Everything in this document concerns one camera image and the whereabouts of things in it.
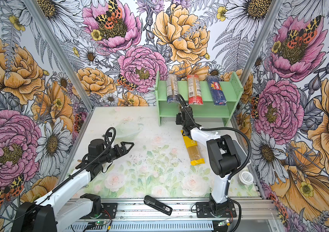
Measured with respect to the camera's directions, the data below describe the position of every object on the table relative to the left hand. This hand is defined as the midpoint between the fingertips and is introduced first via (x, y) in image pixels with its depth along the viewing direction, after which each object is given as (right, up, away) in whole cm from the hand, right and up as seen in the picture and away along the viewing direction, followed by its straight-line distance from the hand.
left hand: (130, 150), depth 83 cm
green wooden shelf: (+63, +37, +11) cm, 74 cm away
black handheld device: (+17, -24, -12) cm, 32 cm away
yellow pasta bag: (+37, -2, +11) cm, 39 cm away
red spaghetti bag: (+38, +35, +6) cm, 52 cm away
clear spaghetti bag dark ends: (+24, +36, +6) cm, 44 cm away
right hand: (+30, +19, +14) cm, 39 cm away
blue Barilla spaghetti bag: (+51, +31, +1) cm, 59 cm away
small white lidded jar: (+63, -14, -4) cm, 65 cm away
